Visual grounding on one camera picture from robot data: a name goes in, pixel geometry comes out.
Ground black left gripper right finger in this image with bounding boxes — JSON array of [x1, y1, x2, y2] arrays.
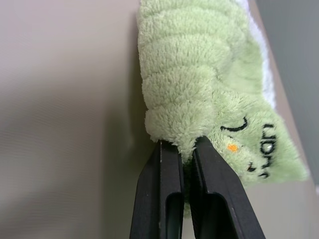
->
[[188, 138, 267, 239]]

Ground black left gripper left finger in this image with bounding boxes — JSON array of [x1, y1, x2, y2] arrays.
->
[[129, 139, 186, 239]]

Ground green terry towel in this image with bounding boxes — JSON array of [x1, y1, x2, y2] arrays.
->
[[137, 0, 311, 220]]

